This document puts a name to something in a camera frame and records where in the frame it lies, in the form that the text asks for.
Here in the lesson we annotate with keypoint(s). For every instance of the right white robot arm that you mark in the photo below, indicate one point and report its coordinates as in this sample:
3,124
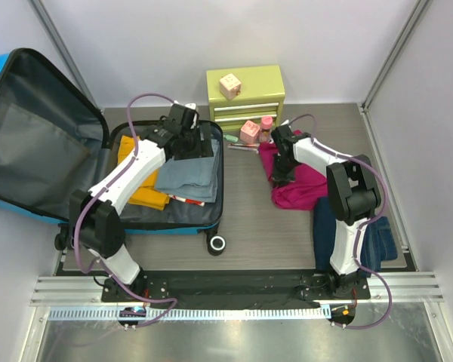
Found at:
353,196

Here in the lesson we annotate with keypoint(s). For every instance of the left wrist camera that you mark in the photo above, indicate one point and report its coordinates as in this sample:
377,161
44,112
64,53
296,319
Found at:
185,115

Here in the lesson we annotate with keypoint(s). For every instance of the grey blue garment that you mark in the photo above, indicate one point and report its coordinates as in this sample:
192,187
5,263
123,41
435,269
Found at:
194,179

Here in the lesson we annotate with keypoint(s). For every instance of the aluminium rail frame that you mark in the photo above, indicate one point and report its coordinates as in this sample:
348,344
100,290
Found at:
79,299

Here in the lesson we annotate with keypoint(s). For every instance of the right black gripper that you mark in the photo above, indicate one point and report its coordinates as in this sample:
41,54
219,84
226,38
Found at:
278,179

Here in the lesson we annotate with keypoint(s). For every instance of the pink silver pen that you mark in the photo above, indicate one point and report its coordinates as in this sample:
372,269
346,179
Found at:
251,148

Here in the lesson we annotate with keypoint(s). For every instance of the dark blue jeans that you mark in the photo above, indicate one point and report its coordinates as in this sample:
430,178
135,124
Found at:
378,244

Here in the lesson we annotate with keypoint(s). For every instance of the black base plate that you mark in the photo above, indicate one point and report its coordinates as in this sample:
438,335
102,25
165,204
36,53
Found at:
209,290

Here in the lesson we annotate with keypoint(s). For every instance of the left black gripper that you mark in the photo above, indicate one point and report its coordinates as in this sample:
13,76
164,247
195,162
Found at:
204,148

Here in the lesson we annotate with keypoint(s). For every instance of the pink capped bottle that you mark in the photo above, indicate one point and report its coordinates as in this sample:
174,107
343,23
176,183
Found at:
266,124

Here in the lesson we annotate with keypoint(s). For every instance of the pink cube on cabinet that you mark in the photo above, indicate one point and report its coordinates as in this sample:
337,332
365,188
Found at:
230,86

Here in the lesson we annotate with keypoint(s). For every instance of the magenta cloth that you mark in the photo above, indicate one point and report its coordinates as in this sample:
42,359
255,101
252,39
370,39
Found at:
301,194

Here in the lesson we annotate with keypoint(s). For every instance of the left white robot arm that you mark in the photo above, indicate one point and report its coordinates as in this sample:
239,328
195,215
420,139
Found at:
95,215

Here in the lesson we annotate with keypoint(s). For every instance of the pink cube on table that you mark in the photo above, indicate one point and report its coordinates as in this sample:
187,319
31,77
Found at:
249,132

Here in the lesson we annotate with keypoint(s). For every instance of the green drawer cabinet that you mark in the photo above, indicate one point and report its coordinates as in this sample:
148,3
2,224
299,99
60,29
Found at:
262,94

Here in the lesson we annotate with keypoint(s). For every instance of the mint green small tool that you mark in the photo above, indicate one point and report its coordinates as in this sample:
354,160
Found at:
231,138

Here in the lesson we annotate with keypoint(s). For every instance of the yellow garment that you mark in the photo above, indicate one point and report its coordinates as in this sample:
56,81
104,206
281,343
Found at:
146,195

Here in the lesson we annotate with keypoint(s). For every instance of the red white patterned garment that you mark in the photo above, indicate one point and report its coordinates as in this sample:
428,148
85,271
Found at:
187,200

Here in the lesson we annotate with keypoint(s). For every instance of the blue fish-print suitcase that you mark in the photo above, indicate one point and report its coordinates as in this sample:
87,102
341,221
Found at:
54,141

